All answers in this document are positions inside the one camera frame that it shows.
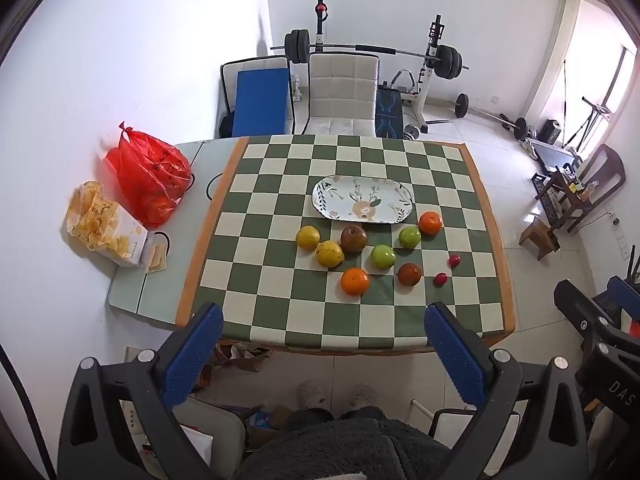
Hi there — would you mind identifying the cherry tomato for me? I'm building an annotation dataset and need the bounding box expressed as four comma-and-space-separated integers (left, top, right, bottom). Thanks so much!
448, 255, 461, 268
433, 272, 448, 287

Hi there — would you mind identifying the orange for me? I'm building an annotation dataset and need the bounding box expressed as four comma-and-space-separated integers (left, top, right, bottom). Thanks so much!
340, 268, 370, 297
418, 210, 442, 236

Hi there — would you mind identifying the dark red-brown round fruit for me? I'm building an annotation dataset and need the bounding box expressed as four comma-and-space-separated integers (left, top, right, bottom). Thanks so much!
397, 262, 423, 287

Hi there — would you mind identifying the green apple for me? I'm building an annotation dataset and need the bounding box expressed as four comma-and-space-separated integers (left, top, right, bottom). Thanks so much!
370, 244, 396, 270
398, 226, 422, 249

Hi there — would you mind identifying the dark red apple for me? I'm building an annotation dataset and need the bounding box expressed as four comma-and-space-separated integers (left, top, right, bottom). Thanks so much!
340, 224, 368, 254

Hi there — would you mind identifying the pear-shaped yellow lemon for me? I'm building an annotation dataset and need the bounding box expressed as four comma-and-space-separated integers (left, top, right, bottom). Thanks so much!
314, 240, 345, 269

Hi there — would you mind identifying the round yellow lemon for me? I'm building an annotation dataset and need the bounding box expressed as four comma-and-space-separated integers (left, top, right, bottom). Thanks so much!
295, 226, 321, 252

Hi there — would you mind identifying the small wooden stool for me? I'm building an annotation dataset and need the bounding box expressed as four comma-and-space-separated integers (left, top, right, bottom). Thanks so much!
518, 217, 560, 261

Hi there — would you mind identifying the small paper packet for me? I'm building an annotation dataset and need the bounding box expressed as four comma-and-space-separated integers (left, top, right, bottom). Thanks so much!
141, 243, 167, 273

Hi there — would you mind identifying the yellow snack box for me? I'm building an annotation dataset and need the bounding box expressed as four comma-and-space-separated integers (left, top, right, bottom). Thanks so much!
65, 181, 149, 266

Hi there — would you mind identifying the barbell on floor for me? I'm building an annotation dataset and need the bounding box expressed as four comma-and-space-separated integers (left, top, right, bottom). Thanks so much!
454, 93, 528, 141

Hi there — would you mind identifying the red plastic bag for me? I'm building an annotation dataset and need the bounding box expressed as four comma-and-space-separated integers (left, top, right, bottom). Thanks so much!
105, 122, 192, 230

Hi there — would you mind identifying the black blue bag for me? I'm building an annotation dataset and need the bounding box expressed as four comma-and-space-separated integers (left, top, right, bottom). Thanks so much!
375, 86, 404, 139

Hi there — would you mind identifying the oval floral ceramic plate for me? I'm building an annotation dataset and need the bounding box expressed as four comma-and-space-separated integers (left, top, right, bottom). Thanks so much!
311, 176, 413, 224

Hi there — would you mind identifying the green white checkered tablecloth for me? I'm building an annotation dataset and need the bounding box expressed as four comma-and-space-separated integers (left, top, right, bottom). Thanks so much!
175, 134, 514, 353

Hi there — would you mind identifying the white weight bench rack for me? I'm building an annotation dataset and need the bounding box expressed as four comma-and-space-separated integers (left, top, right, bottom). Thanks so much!
390, 14, 445, 140

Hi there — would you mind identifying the white padded chair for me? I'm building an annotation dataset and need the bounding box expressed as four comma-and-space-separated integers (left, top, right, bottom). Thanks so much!
303, 52, 380, 138

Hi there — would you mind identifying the blue-seated chair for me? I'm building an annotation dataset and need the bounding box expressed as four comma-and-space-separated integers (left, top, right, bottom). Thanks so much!
219, 55, 295, 139

